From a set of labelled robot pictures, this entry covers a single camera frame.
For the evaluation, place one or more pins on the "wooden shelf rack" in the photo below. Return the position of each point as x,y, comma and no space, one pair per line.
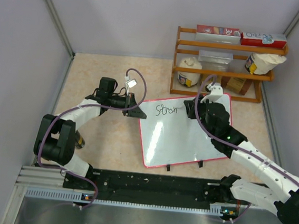
186,45

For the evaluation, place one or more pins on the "red white box right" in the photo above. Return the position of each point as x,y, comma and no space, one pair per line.
263,40

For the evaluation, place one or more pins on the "black whiteboard clip right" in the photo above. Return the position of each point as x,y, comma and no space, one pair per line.
200,164

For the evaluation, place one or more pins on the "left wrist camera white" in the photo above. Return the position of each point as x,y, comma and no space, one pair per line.
129,84

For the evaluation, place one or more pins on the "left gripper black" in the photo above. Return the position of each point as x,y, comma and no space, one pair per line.
135,112

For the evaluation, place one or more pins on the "aluminium frame post right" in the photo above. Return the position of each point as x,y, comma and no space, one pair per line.
293,23

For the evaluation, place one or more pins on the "red foil box left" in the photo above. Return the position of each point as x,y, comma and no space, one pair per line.
218,34

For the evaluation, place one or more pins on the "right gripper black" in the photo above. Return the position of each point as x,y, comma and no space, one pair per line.
191,109

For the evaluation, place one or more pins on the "white flour bag upper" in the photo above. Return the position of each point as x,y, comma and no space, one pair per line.
260,64

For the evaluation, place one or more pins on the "whiteboard with pink frame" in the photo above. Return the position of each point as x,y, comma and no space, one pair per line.
169,137

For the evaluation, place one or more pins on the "aluminium frame post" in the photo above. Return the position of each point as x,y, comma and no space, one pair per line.
293,23
59,27

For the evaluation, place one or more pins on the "brown cardboard box right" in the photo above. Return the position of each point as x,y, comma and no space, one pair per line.
239,85

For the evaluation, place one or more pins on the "aluminium frame post left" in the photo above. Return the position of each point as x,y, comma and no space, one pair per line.
59,27

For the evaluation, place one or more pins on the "clear plastic container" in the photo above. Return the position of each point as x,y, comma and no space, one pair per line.
215,61

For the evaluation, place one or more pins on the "grey slotted cable duct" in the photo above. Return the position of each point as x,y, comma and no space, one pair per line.
58,195

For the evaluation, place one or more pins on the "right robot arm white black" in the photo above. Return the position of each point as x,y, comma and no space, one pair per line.
280,195

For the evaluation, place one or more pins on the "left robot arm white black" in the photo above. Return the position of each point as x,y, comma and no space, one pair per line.
58,135

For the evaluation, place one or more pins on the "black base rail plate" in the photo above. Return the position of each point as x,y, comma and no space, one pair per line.
158,190

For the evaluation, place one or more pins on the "white flour bag lower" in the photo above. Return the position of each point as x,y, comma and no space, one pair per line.
188,78

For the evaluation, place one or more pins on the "white flour bag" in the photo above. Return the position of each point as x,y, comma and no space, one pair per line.
260,64
188,78

